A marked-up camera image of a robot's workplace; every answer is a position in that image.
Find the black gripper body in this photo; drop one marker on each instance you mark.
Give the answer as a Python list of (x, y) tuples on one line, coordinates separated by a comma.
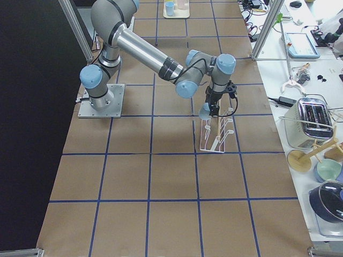
[(211, 98)]

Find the light blue cup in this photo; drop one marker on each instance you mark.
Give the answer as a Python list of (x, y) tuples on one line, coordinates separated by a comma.
[(204, 113)]

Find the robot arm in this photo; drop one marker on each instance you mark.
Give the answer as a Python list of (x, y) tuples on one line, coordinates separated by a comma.
[(111, 20)]

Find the pink cup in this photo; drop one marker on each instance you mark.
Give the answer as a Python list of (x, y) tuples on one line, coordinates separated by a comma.
[(182, 4)]

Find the blue cup on tray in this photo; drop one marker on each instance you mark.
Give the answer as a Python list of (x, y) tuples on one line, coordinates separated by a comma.
[(169, 7)]

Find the black power adapter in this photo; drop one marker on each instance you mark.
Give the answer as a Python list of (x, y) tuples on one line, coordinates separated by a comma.
[(283, 101)]

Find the cream plastic tray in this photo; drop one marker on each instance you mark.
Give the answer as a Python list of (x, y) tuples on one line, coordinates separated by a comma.
[(178, 14)]

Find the silver toaster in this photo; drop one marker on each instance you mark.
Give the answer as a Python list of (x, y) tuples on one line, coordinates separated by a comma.
[(307, 122)]

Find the blue teach pendant tablet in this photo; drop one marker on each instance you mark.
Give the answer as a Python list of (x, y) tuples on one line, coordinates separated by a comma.
[(299, 45)]

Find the long reacher grabber tool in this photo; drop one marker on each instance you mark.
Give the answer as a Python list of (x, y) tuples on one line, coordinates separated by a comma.
[(291, 83)]

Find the wooden mug tree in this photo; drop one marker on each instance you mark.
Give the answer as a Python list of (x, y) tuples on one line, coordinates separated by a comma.
[(301, 162)]

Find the green bowl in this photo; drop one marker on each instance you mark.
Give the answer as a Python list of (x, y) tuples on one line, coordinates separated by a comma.
[(327, 169)]

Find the dark blue pot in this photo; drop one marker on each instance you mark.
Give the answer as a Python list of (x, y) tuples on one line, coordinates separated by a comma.
[(326, 201)]

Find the white wire cup rack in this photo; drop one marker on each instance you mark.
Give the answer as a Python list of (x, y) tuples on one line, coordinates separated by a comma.
[(213, 134)]

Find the aluminium frame post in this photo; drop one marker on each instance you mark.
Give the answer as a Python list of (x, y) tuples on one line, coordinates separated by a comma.
[(274, 16)]

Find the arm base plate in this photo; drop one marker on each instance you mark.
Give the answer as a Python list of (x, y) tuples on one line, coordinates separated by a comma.
[(108, 106)]

